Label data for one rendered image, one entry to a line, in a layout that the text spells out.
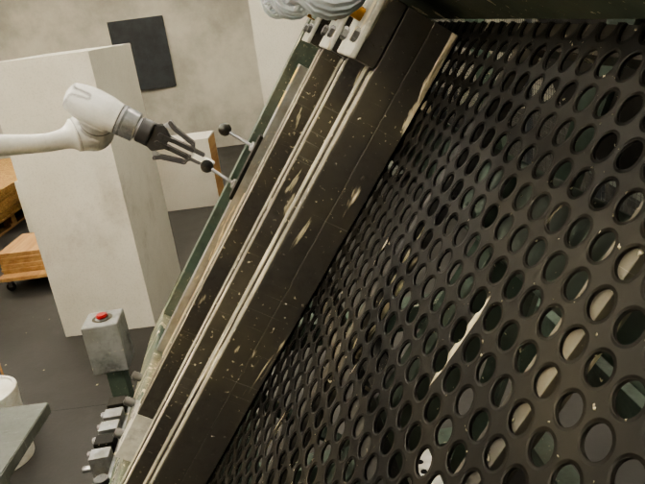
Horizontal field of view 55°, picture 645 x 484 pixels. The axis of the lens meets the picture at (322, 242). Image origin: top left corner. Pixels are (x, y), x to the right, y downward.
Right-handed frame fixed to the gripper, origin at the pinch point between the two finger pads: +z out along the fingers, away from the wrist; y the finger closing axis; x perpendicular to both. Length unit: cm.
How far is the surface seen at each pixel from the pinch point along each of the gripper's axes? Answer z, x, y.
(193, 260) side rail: 11.8, -10.6, 34.9
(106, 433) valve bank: 8, 30, 78
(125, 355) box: 5, -5, 74
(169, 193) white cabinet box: 2, -460, 150
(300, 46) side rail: 12.0, -10.4, -42.3
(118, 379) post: 7, -8, 85
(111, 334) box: -2, -5, 68
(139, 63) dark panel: -110, -784, 83
